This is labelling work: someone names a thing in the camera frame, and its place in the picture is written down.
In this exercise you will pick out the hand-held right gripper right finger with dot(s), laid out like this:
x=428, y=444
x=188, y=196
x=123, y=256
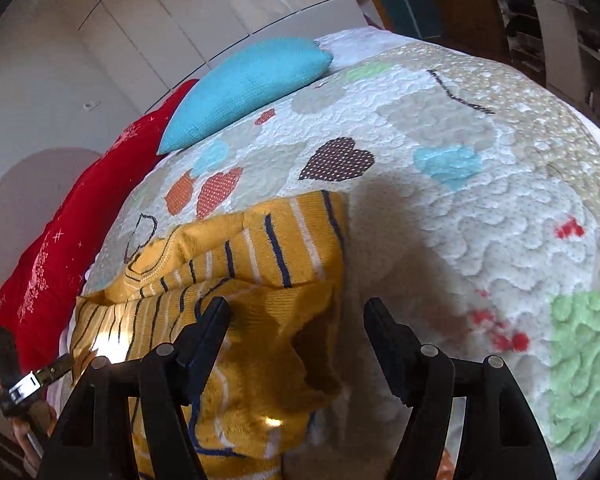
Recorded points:
x=389, y=340

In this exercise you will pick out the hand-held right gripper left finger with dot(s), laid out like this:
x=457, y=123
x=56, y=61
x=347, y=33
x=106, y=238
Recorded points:
x=206, y=336

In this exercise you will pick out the yellow striped small shirt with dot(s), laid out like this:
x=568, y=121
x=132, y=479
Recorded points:
x=280, y=320

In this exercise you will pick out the person's left hand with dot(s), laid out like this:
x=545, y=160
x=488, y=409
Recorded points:
x=30, y=430

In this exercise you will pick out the heart pattern quilted bedspread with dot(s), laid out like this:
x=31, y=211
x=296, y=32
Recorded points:
x=430, y=210

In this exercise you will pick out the red pillow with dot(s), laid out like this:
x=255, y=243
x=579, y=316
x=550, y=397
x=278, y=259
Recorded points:
x=80, y=240

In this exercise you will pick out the beige arched headboard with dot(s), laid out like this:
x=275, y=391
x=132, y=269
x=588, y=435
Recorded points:
x=15, y=200

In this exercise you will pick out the turquoise pillow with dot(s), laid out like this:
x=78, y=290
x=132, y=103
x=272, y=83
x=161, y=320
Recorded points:
x=245, y=85

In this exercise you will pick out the glossy white wardrobe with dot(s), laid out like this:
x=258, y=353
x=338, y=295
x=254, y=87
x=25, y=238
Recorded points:
x=180, y=10

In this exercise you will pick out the white shelf unit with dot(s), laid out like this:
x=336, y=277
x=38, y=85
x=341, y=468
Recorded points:
x=555, y=25

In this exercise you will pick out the white wall switch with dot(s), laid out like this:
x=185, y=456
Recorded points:
x=91, y=105

